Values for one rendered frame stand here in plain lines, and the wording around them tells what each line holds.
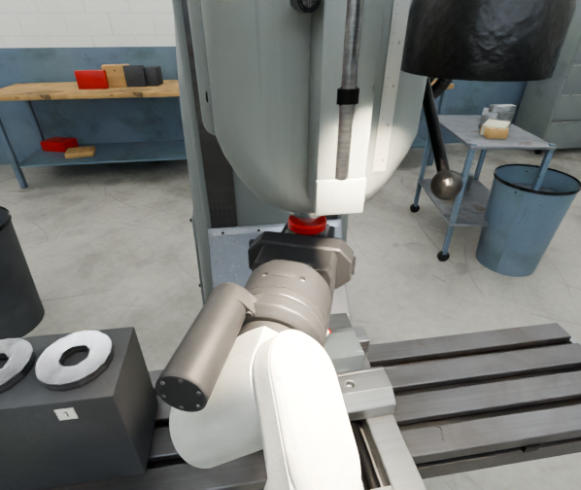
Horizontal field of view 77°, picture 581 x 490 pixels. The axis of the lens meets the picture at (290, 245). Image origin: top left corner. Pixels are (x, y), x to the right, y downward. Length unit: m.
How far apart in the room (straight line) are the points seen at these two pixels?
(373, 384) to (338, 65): 0.46
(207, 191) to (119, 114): 4.06
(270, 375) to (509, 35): 0.21
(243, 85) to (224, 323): 0.18
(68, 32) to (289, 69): 4.60
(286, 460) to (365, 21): 0.26
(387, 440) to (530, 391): 0.33
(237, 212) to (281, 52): 0.59
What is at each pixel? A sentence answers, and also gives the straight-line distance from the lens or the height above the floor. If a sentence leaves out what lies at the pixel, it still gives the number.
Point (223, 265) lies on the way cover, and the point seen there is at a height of 0.98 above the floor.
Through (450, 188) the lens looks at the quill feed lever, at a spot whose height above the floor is 1.34.
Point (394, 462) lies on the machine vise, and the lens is 0.58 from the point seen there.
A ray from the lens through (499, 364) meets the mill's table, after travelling 0.85.
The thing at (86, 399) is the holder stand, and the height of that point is 1.09.
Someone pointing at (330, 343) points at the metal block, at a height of 1.04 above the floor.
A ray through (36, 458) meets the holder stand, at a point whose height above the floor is 0.98.
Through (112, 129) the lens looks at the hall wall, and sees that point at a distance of 4.92.
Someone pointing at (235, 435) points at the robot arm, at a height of 1.25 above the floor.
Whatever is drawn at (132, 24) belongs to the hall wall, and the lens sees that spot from 4.68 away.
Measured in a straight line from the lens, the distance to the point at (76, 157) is 4.46.
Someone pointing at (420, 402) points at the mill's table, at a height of 0.90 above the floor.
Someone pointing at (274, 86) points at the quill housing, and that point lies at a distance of 0.30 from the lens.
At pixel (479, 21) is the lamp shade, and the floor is 1.47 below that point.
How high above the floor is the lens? 1.48
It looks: 32 degrees down
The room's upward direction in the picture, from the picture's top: straight up
